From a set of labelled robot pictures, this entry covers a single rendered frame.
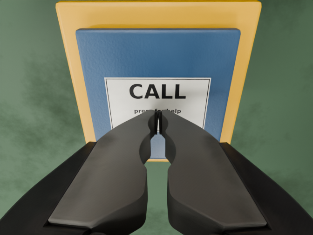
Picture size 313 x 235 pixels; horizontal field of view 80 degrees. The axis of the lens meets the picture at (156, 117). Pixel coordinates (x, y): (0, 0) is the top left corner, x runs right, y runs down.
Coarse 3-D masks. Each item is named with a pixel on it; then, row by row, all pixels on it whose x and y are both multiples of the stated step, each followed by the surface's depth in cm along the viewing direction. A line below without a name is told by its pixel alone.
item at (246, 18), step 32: (64, 0) 12; (96, 0) 12; (128, 0) 12; (160, 0) 12; (192, 0) 12; (224, 0) 12; (256, 0) 12; (64, 32) 12; (224, 128) 16; (160, 160) 18
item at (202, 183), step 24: (168, 120) 10; (168, 144) 9; (192, 144) 8; (216, 144) 8; (168, 168) 7; (192, 168) 7; (216, 168) 7; (168, 192) 7; (192, 192) 6; (216, 192) 6; (240, 192) 6; (168, 216) 7; (192, 216) 6; (216, 216) 5; (240, 216) 5
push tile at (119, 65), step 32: (96, 32) 11; (128, 32) 11; (160, 32) 11; (192, 32) 11; (224, 32) 11; (96, 64) 12; (128, 64) 12; (160, 64) 12; (192, 64) 12; (224, 64) 12; (96, 96) 13; (128, 96) 13; (160, 96) 13; (192, 96) 13; (224, 96) 13; (96, 128) 14
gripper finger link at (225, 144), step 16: (224, 144) 8; (240, 160) 8; (240, 176) 7; (256, 176) 7; (256, 192) 6; (272, 192) 6; (272, 208) 6; (288, 208) 6; (272, 224) 5; (288, 224) 5; (304, 224) 5
